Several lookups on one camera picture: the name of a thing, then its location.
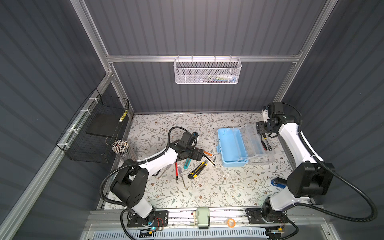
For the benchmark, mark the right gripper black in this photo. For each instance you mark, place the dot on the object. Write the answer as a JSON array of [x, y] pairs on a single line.
[[260, 129]]

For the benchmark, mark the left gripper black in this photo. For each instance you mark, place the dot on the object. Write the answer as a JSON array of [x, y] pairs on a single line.
[[198, 154]]

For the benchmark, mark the teal utility knife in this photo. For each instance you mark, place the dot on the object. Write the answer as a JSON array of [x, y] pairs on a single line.
[[187, 163]]

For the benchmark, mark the black marker pen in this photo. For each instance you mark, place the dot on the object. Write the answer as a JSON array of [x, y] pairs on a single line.
[[210, 161]]

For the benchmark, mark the yellow black utility knife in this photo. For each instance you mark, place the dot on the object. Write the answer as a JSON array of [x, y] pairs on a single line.
[[197, 171]]

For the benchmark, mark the blue plastic tool box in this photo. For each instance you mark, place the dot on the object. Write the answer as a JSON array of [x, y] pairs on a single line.
[[232, 148]]

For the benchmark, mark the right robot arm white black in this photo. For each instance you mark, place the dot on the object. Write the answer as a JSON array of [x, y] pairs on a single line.
[[309, 178]]

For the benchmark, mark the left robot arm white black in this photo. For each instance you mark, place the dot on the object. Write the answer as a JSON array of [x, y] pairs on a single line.
[[130, 183]]

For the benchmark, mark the silver hex key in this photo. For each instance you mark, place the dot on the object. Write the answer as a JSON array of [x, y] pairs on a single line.
[[181, 175]]

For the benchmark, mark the blue stapler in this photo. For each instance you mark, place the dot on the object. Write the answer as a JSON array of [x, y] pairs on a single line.
[[279, 182]]

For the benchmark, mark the cup of pencils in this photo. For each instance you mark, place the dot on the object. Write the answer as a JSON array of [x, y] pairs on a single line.
[[122, 149]]

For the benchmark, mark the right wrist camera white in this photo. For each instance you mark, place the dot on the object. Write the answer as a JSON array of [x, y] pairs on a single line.
[[265, 114]]

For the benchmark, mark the red handled screwdriver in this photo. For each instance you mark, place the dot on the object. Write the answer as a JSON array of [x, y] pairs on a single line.
[[176, 171]]

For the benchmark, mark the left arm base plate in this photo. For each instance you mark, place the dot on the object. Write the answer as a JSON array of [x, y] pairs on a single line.
[[156, 218]]

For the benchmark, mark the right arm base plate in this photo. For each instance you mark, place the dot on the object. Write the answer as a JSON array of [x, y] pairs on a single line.
[[261, 216]]

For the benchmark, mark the white mesh wall basket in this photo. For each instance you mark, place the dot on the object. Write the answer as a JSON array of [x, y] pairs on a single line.
[[210, 71]]

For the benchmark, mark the white slotted cable duct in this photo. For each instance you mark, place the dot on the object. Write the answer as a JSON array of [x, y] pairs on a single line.
[[196, 234]]

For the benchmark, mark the black wire wall basket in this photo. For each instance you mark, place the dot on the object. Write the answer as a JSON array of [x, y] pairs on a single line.
[[97, 125]]

